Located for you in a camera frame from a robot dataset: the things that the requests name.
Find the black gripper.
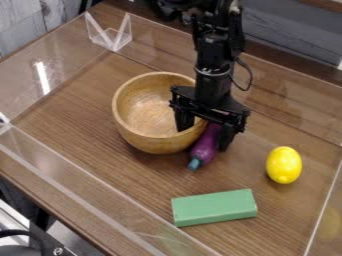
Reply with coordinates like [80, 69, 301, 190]
[169, 85, 251, 152]

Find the purple toy eggplant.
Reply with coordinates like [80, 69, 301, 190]
[187, 123, 221, 171]

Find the brown wooden bowl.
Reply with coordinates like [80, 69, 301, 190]
[112, 71, 207, 155]

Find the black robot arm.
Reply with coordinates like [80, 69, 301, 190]
[146, 0, 249, 150]

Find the yellow toy lemon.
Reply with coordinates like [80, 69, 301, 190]
[265, 146, 301, 184]

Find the green rectangular block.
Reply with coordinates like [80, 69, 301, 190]
[170, 189, 257, 227]

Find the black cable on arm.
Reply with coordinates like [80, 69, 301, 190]
[228, 57, 253, 92]

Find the clear acrylic tray enclosure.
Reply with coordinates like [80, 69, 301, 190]
[0, 15, 342, 256]

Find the clear acrylic corner bracket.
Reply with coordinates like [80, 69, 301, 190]
[84, 12, 132, 52]

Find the black metal table frame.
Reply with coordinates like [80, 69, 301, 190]
[0, 178, 76, 256]

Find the black cable lower left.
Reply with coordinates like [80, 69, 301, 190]
[0, 228, 48, 256]

